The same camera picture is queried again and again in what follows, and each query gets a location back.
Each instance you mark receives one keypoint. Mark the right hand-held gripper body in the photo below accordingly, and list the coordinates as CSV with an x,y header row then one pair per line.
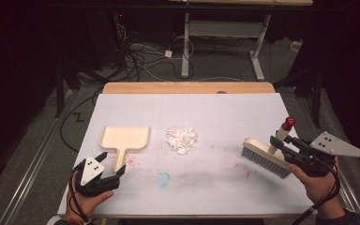
x,y
315,161

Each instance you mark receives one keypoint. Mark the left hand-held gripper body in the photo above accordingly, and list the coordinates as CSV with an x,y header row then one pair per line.
x,y
91,175

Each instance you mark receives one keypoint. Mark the cream dustpan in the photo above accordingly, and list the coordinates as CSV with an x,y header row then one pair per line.
x,y
125,137

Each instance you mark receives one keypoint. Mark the pile of white paper scraps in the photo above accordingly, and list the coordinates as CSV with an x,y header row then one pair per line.
x,y
181,140

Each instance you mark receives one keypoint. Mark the person's right hand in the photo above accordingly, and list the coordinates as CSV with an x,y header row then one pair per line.
x,y
320,187

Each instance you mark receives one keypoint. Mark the person's left hand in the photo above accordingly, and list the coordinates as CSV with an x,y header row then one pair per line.
x,y
87,203

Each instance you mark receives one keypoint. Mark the black metal stand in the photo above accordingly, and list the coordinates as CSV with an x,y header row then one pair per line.
x,y
59,93
317,93

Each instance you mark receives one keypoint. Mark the white table cover sheet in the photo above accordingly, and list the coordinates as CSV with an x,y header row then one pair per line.
x,y
215,118

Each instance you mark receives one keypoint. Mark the wooden table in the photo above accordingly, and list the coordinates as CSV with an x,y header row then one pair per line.
x,y
184,87

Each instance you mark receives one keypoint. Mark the white power adapter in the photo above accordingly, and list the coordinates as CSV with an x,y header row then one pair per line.
x,y
168,53

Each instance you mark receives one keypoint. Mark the metal floor rail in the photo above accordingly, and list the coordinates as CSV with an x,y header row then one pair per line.
x,y
28,178
347,187

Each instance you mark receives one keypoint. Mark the white table with frame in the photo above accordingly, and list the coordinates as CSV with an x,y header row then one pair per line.
x,y
186,47

